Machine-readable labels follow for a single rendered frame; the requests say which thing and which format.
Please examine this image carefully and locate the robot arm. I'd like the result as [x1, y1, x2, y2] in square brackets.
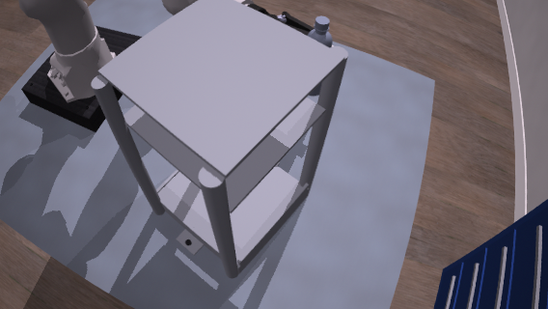
[18, 0, 198, 103]

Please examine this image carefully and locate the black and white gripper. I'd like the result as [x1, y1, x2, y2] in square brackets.
[247, 4, 315, 36]

